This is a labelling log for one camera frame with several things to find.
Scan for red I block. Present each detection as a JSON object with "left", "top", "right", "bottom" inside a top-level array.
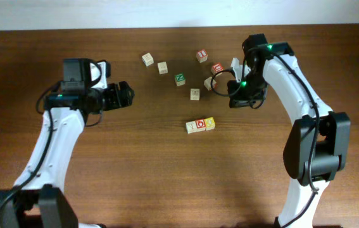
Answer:
[{"left": 196, "top": 49, "right": 208, "bottom": 63}]

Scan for wooden butterfly block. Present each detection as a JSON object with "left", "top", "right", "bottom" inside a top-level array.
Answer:
[{"left": 190, "top": 89, "right": 200, "bottom": 101}]

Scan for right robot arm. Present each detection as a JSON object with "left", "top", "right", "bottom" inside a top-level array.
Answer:
[{"left": 227, "top": 34, "right": 351, "bottom": 227}]

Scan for red O block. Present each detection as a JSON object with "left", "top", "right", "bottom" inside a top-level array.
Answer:
[{"left": 195, "top": 119, "right": 206, "bottom": 132}]

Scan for wooden block red side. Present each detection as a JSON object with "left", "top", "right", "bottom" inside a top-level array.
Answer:
[{"left": 204, "top": 77, "right": 217, "bottom": 91}]

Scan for green N block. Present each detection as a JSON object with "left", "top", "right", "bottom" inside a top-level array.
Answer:
[{"left": 174, "top": 73, "right": 186, "bottom": 86}]

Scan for red U block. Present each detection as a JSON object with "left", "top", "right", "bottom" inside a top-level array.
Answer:
[{"left": 211, "top": 63, "right": 224, "bottom": 75}]

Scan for yellow block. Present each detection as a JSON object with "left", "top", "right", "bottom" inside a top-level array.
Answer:
[{"left": 204, "top": 117, "right": 216, "bottom": 130}]

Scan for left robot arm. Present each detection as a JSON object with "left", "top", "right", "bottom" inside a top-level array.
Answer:
[{"left": 0, "top": 58, "right": 135, "bottom": 227}]

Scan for plain wooden letter block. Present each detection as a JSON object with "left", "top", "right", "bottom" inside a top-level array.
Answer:
[{"left": 157, "top": 61, "right": 168, "bottom": 75}]

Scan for wooden block blue side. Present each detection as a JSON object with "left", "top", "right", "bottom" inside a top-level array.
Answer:
[{"left": 141, "top": 53, "right": 154, "bottom": 67}]

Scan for wooden Y block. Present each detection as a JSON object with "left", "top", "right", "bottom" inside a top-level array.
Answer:
[{"left": 186, "top": 121, "right": 197, "bottom": 134}]

